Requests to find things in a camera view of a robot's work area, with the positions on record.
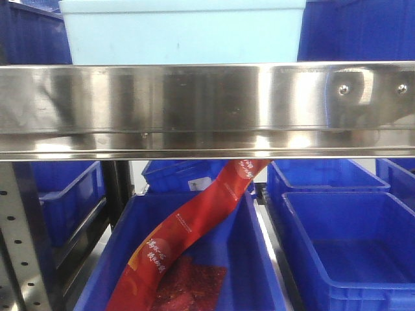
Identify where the red snack package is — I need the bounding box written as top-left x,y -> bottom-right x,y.
106,159 -> 270,310

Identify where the dark blue bin lower right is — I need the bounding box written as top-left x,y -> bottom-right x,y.
281,192 -> 414,310

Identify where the red dried meat pack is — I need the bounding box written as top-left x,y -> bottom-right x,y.
151,256 -> 228,310

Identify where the dark blue bin lower left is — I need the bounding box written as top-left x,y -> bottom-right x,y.
30,161 -> 106,248

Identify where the dark blue bin upper right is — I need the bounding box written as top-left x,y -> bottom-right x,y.
298,1 -> 414,61

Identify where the dark blue bin lower centre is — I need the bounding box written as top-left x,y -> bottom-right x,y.
73,190 -> 288,311

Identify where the dark blue bin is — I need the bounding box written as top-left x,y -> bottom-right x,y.
281,192 -> 414,310
141,159 -> 257,194
267,159 -> 390,208
298,1 -> 414,61
1,1 -> 72,65
30,161 -> 106,248
73,190 -> 288,311

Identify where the steel shelf front rail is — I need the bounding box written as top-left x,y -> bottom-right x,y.
1,62 -> 414,161

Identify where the perforated steel shelf post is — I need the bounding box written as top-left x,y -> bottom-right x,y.
1,162 -> 52,310

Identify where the light blue bin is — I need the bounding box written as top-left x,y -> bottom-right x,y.
59,1 -> 306,65

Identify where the dark blue bin upper left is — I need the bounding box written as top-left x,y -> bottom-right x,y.
1,1 -> 72,65

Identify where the dark blue bin rear centre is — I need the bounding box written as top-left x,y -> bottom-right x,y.
141,159 -> 257,194

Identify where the dark blue bin rear right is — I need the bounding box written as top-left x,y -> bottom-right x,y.
267,159 -> 390,208

